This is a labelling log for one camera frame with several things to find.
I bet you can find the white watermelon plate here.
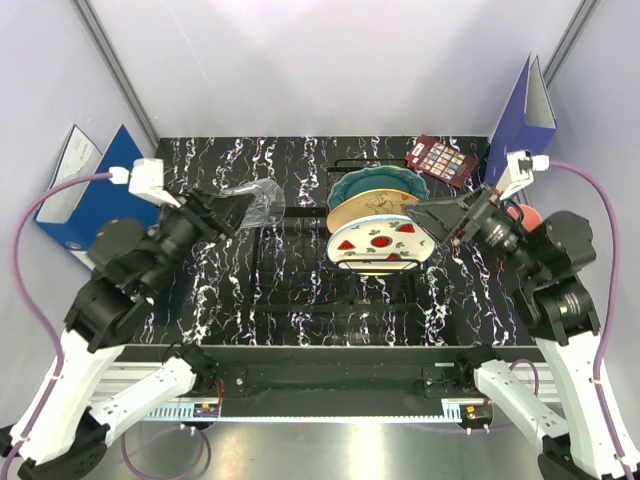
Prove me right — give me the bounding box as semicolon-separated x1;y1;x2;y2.
327;214;435;270

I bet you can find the blue binder left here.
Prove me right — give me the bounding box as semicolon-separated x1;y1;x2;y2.
34;125;158;269

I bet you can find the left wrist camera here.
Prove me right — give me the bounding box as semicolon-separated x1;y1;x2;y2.
108;158;181;208

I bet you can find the white cable duct rail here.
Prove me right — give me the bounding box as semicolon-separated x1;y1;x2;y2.
143;396;493;424

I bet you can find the black wire dish rack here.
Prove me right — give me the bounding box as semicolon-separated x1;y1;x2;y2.
251;159;434;315

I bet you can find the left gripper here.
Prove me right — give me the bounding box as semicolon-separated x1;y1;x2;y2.
145;181;259;292

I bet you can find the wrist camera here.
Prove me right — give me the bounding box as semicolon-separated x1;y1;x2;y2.
108;158;181;208
495;150;550;200

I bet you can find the pink plastic cup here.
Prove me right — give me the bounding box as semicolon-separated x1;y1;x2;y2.
508;204;543;231

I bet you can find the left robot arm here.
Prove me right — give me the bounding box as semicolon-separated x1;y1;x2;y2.
1;190;254;479

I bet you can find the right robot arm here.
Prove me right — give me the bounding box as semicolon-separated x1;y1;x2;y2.
406;185;639;479

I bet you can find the teal scalloped plate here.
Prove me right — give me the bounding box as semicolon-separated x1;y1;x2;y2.
327;165;430;210

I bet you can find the beige bird plate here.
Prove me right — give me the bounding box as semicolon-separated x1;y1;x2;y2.
326;189;420;233

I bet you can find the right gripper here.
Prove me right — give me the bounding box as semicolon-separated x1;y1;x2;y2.
401;179;545;279

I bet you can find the clear glass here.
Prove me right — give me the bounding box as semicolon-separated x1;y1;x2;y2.
221;178;286;229

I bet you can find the dark red card booklet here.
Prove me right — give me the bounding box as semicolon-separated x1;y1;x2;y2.
405;134;478;189

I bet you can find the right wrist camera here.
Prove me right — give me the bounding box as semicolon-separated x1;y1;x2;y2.
495;150;550;200

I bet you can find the purple binder right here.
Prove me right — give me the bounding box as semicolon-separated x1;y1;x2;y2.
483;55;557;185

